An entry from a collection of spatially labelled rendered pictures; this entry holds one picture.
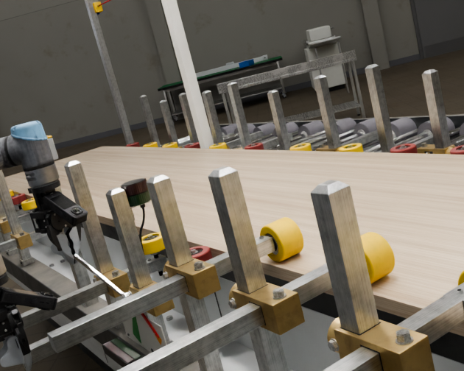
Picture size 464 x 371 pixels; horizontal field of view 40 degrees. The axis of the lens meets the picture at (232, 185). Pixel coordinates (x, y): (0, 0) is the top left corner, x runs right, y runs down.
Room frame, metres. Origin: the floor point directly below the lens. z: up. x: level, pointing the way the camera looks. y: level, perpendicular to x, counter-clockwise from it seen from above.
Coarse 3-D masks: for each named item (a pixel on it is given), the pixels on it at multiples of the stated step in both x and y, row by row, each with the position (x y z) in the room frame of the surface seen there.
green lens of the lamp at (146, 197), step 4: (144, 192) 1.41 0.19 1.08; (148, 192) 1.42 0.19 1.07; (136, 196) 1.40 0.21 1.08; (140, 196) 1.40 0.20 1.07; (144, 196) 1.41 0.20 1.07; (148, 196) 1.41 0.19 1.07; (128, 200) 1.40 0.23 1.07; (132, 200) 1.40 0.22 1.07; (136, 200) 1.40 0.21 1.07; (140, 200) 1.40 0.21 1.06; (144, 200) 1.40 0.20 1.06; (148, 200) 1.41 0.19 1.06; (132, 204) 1.40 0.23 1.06; (136, 204) 1.40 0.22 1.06; (140, 204) 1.40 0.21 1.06
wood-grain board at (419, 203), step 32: (64, 160) 3.87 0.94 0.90; (96, 160) 3.49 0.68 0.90; (128, 160) 3.19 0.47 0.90; (160, 160) 2.93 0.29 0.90; (192, 160) 2.71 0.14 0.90; (224, 160) 2.52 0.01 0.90; (256, 160) 2.35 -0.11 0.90; (288, 160) 2.20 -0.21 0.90; (320, 160) 2.07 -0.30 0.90; (352, 160) 1.96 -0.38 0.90; (384, 160) 1.85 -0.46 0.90; (416, 160) 1.76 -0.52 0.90; (448, 160) 1.67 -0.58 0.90; (64, 192) 2.74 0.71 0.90; (96, 192) 2.55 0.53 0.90; (192, 192) 2.09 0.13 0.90; (256, 192) 1.87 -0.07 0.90; (288, 192) 1.77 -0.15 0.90; (352, 192) 1.61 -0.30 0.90; (384, 192) 1.53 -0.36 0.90; (416, 192) 1.47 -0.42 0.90; (448, 192) 1.41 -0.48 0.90; (192, 224) 1.70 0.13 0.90; (256, 224) 1.54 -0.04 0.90; (384, 224) 1.30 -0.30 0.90; (416, 224) 1.25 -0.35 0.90; (448, 224) 1.21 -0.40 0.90; (320, 256) 1.21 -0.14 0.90; (416, 256) 1.09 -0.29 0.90; (448, 256) 1.05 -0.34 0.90; (384, 288) 0.99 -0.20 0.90; (416, 288) 0.96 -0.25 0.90; (448, 288) 0.93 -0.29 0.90
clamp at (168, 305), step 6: (156, 282) 1.40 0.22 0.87; (132, 288) 1.40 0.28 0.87; (144, 288) 1.38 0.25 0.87; (156, 306) 1.32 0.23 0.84; (162, 306) 1.32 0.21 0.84; (168, 306) 1.33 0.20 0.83; (174, 306) 1.34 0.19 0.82; (150, 312) 1.33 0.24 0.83; (156, 312) 1.32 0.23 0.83; (162, 312) 1.32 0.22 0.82
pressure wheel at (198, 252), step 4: (192, 248) 1.46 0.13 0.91; (196, 248) 1.45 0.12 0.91; (200, 248) 1.45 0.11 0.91; (204, 248) 1.44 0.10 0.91; (208, 248) 1.43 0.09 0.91; (192, 252) 1.42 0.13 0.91; (196, 252) 1.42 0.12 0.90; (200, 252) 1.41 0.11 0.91; (204, 252) 1.41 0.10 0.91; (208, 252) 1.41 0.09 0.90; (192, 256) 1.40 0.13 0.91; (196, 256) 1.39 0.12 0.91; (200, 256) 1.40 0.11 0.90; (204, 256) 1.40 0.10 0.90; (208, 256) 1.41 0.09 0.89; (200, 260) 1.39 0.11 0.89; (204, 260) 1.40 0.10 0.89
